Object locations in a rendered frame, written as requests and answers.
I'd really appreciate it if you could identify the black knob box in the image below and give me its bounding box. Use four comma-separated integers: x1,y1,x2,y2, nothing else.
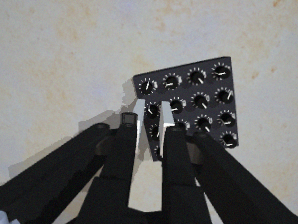
133,56,239,162

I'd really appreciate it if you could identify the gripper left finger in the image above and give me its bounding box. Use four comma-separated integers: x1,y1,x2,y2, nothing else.
0,99,145,224

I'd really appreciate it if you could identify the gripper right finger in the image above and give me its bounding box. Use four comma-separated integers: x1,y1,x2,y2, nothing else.
159,101,298,224

